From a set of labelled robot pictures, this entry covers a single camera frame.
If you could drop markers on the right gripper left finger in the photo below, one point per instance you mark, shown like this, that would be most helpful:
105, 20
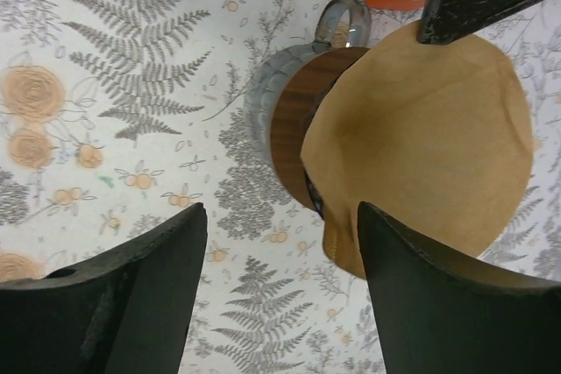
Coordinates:
126, 310

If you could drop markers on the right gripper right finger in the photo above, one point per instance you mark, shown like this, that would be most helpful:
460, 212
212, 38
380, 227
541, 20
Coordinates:
438, 310

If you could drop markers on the brown paper coffee filter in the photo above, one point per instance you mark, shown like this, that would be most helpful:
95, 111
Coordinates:
438, 137

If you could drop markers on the grey glass carafe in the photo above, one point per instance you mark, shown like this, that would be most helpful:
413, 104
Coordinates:
266, 85

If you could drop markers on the floral patterned table mat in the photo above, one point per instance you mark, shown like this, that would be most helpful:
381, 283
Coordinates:
116, 115

